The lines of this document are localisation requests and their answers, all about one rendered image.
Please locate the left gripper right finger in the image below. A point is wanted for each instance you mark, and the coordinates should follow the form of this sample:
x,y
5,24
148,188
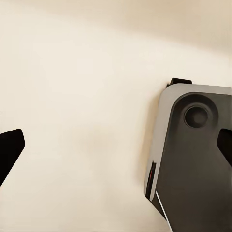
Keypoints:
x,y
224,143

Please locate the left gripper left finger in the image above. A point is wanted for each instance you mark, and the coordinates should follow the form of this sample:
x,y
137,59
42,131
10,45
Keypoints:
x,y
12,144

